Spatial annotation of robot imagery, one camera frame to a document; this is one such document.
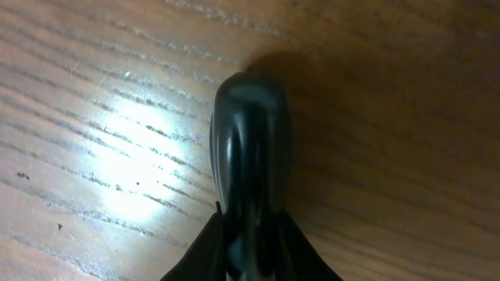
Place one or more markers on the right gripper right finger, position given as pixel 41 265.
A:
pixel 297 259

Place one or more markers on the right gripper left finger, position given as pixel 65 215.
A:
pixel 205 259

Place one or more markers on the slim black yellow screwdriver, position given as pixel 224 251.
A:
pixel 250 155

